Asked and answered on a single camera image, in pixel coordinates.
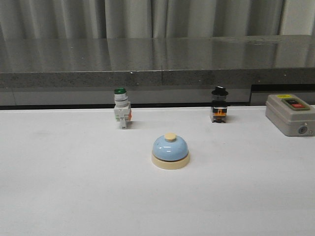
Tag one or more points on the blue and cream desk bell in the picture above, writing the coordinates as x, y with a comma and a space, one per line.
170, 152

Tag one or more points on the grey stone counter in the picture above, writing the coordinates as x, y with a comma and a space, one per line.
83, 73

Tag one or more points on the grey curtain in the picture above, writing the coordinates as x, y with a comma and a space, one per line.
44, 19

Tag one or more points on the green pushbutton switch module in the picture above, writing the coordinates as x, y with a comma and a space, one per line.
122, 109

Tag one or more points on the black selector switch module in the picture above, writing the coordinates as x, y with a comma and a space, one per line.
219, 106

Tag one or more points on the grey start-stop switch box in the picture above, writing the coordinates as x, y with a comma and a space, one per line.
290, 114

